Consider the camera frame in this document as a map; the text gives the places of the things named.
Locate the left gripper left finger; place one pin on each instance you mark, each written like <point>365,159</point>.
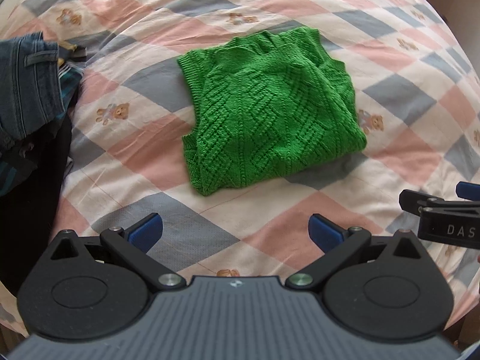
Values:
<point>128,248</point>

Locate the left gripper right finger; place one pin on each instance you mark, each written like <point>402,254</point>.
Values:
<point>341,247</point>

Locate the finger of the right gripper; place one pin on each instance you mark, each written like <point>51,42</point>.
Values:
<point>414,202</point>
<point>467,190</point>

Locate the green knitted vest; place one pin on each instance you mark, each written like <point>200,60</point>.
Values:
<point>266,105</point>

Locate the dark clothes pile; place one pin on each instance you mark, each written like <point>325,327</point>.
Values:
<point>32,173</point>

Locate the checkered bear bed quilt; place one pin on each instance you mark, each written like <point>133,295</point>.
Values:
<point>417,101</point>

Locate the blue denim jeans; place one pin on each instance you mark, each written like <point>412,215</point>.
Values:
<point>30,89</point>

